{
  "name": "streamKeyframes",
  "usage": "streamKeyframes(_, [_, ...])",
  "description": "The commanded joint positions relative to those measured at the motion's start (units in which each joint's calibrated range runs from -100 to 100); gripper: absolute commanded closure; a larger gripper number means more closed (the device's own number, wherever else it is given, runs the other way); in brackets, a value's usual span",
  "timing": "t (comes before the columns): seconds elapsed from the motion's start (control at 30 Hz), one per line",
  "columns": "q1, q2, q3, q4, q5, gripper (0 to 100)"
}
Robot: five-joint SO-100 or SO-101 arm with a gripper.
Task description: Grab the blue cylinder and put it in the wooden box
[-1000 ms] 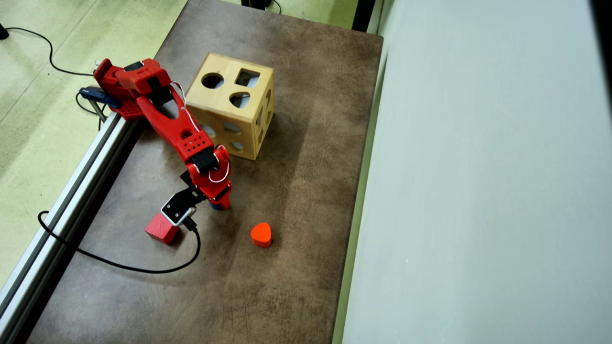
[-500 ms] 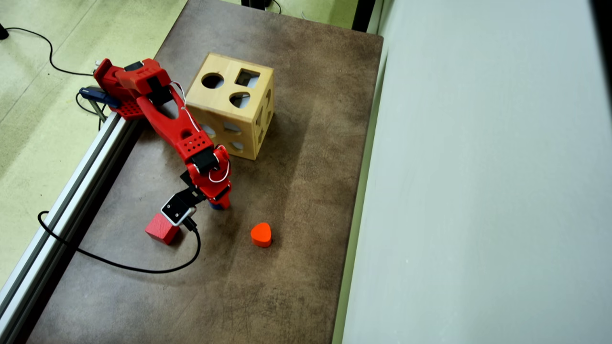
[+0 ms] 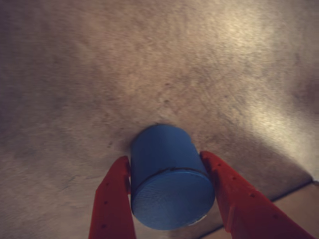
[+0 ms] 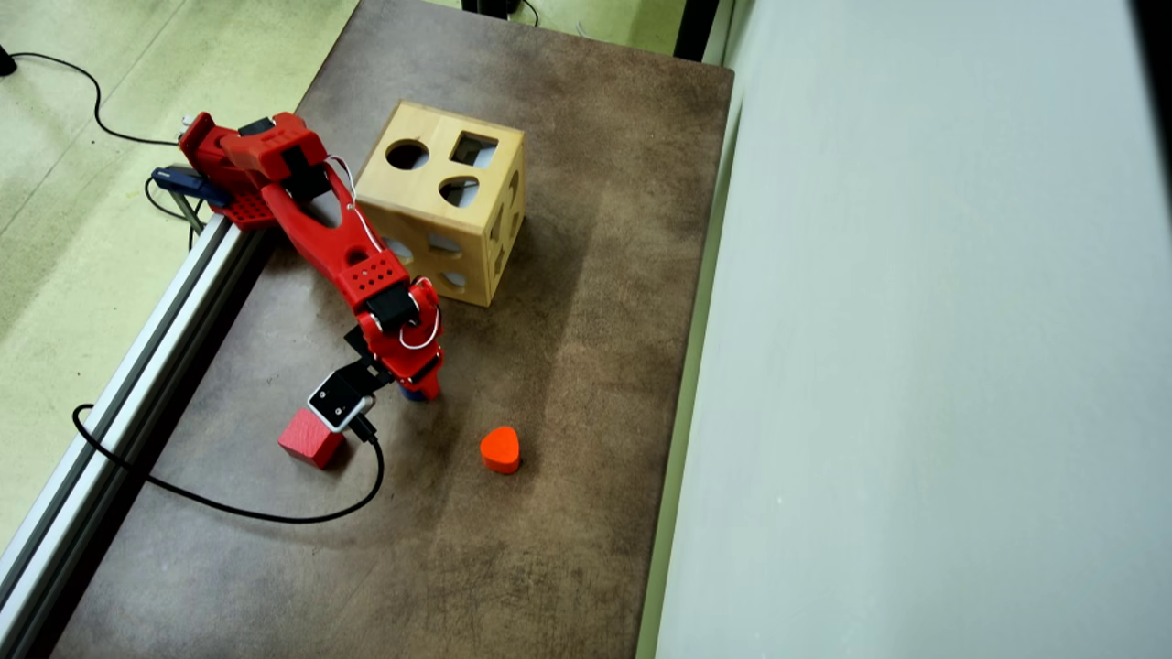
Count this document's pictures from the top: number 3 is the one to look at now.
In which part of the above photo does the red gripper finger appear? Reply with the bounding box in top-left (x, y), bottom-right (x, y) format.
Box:
top-left (200, 151), bottom-right (317, 239)
top-left (88, 156), bottom-right (137, 239)

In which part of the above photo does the blue wooden cylinder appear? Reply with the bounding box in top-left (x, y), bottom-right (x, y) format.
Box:
top-left (130, 125), bottom-right (216, 231)

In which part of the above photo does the wooden shape sorter box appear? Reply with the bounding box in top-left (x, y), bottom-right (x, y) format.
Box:
top-left (199, 180), bottom-right (319, 239)

